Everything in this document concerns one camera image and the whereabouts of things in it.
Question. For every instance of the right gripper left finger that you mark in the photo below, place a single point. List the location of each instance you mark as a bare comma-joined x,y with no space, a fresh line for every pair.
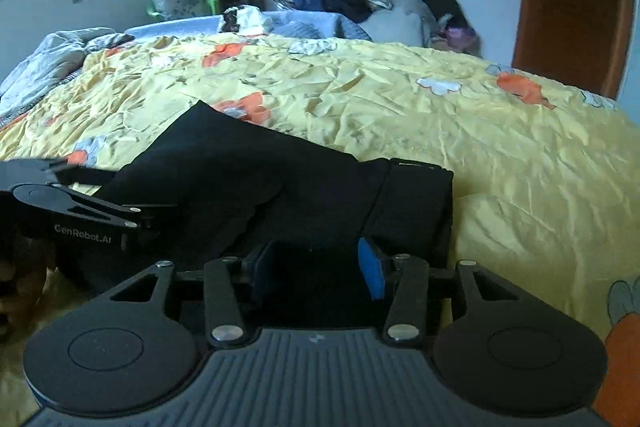
229,290

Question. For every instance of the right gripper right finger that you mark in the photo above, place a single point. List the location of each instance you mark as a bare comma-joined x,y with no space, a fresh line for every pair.
398,288

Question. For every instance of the black pants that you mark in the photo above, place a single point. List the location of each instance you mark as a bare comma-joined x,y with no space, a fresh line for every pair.
224,186

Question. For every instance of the grey crumpled blanket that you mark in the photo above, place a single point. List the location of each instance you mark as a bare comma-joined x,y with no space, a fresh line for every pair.
59,55

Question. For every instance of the yellow floral bedspread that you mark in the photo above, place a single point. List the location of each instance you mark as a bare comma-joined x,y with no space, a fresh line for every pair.
546,195

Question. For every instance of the blue knitted blanket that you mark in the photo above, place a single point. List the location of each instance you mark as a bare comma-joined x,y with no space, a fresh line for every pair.
252,23

